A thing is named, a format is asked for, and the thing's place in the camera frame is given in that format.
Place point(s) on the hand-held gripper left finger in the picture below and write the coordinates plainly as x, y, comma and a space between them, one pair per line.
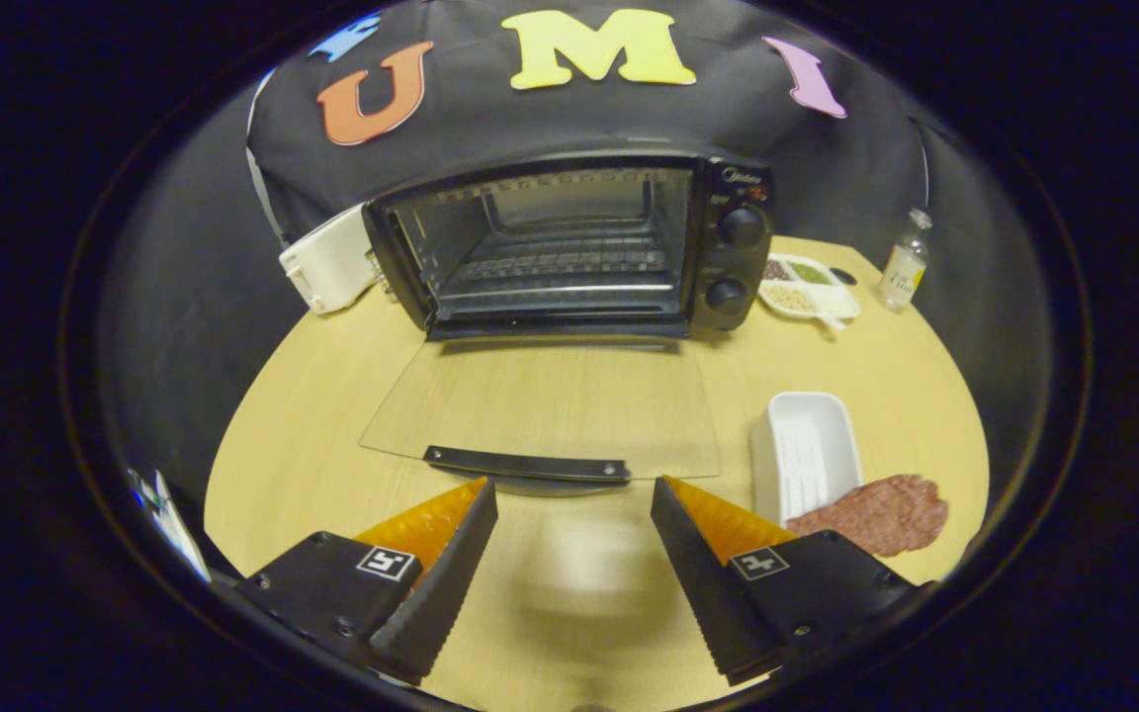
446, 578

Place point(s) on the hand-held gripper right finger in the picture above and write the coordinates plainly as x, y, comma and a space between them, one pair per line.
703, 578

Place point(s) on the red raw meat slice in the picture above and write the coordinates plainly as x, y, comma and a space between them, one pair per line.
876, 514

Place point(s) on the black toaster oven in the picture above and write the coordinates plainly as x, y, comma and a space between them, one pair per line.
708, 259

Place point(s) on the white bread toaster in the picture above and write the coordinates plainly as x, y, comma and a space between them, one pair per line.
332, 262

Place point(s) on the white rectangular dish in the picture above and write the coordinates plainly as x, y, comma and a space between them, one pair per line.
807, 455

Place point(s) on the white divided plate with beans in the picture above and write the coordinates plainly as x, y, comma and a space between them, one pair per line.
809, 294

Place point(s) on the black bottle cap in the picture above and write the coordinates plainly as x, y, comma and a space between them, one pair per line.
843, 276

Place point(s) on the clear glass bottle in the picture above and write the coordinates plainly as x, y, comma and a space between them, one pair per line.
904, 272

